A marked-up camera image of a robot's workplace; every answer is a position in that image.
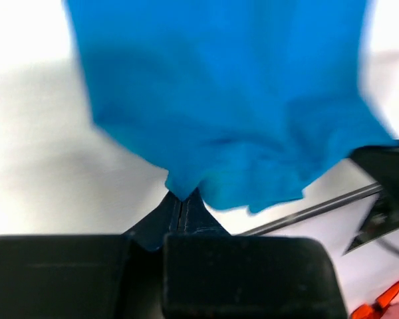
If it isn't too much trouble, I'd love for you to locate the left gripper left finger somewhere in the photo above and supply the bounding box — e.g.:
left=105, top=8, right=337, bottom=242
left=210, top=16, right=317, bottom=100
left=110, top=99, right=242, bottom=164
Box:
left=0, top=193, right=181, bottom=318

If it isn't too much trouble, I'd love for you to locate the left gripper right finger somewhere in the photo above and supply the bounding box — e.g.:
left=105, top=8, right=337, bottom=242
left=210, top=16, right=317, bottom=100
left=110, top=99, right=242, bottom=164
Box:
left=162, top=192, right=348, bottom=318

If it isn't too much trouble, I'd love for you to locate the orange object at edge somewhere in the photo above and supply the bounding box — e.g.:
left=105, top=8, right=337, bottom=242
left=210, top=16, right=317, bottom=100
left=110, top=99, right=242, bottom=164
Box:
left=351, top=281, right=399, bottom=319

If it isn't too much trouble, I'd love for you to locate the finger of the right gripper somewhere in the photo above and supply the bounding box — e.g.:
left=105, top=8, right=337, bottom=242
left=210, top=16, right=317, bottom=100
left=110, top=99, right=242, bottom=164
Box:
left=349, top=145, right=399, bottom=205

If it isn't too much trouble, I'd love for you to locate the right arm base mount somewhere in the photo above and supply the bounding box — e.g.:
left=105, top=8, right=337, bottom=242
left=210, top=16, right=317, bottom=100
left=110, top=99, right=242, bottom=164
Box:
left=343, top=192, right=399, bottom=256

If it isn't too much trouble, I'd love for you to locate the blue polo shirt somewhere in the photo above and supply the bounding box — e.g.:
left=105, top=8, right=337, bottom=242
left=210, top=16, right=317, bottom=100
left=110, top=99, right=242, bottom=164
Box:
left=66, top=0, right=396, bottom=213

